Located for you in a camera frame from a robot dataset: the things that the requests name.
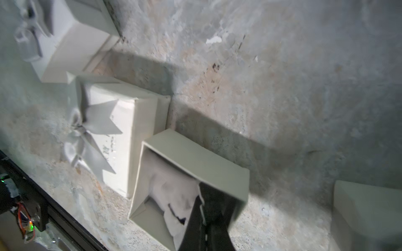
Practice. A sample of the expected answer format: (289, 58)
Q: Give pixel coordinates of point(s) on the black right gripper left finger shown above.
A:
(195, 235)

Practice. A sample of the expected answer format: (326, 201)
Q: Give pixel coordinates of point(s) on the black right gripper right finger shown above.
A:
(218, 210)

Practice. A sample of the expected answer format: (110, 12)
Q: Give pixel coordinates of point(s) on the white foam insert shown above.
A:
(366, 218)

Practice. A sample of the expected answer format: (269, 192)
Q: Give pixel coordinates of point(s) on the white jewelry box base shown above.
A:
(170, 170)

